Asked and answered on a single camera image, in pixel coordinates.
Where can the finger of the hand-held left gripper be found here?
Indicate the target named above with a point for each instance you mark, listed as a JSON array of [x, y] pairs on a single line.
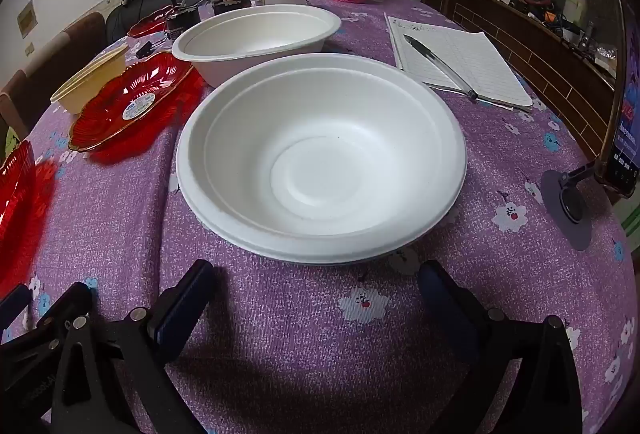
[[15, 301], [70, 301]]

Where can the grey phone stand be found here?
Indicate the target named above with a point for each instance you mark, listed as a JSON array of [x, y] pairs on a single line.
[[570, 209]]

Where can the white lined notebook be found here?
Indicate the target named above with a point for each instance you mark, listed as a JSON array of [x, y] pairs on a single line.
[[465, 54]]

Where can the green cloth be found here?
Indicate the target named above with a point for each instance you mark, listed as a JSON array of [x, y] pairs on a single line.
[[4, 140]]

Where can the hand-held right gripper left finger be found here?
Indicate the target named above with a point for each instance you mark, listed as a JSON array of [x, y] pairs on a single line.
[[182, 309]]

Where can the dark wooden cabinet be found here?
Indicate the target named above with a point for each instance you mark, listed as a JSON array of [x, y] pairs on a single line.
[[550, 59]]

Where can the clear ballpoint pen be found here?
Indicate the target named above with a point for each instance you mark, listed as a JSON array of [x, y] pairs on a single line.
[[440, 64]]

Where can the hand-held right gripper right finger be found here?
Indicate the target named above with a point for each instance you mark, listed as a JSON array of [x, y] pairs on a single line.
[[442, 304]]

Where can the beige plastic bowl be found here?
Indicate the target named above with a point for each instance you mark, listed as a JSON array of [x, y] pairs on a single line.
[[75, 97]]

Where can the purple floral tablecloth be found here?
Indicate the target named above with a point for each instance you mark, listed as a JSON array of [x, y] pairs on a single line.
[[500, 164]]

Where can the white paper bowl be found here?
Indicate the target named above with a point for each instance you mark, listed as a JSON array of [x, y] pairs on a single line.
[[320, 154], [260, 29]]

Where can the small black clip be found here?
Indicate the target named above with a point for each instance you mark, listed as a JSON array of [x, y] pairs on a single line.
[[144, 49]]

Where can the red glass plate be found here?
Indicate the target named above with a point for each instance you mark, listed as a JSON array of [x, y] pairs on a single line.
[[150, 79], [12, 194], [147, 25]]

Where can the brown armchair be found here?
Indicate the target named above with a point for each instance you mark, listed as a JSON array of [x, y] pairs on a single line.
[[75, 39]]

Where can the yellow wall plaque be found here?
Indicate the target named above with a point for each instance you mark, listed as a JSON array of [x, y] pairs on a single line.
[[27, 19]]

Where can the smartphone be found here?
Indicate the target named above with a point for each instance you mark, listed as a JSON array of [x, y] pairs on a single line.
[[627, 129]]

